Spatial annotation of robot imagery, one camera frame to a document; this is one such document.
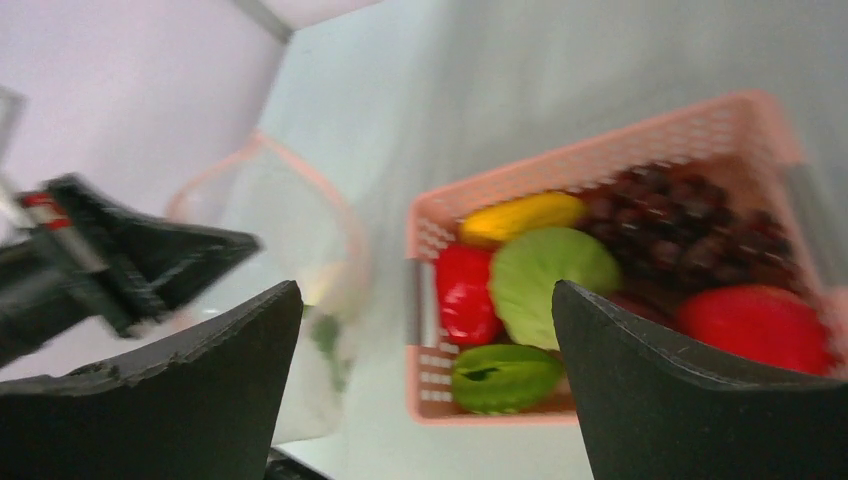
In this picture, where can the red bell pepper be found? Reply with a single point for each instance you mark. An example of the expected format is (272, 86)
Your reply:
(465, 308)

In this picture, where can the dark purple grape bunch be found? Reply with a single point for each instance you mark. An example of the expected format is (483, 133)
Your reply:
(680, 230)

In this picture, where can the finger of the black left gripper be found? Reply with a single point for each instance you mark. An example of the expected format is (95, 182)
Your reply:
(144, 268)

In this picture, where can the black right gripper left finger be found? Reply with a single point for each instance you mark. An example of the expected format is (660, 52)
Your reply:
(199, 404)

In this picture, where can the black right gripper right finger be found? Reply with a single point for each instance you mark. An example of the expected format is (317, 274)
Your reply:
(653, 403)

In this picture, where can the clear zip top bag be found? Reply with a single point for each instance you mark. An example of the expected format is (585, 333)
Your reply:
(310, 235)

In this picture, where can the pink perforated plastic basket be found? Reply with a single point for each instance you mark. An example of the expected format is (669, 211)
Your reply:
(743, 140)

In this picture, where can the green leafy lettuce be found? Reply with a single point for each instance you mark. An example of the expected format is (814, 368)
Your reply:
(524, 271)

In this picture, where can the red tomato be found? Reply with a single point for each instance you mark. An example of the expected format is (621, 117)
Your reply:
(761, 323)

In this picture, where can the green bell pepper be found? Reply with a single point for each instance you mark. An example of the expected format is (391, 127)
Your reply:
(504, 379)

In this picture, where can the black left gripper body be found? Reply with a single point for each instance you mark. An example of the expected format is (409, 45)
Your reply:
(53, 280)

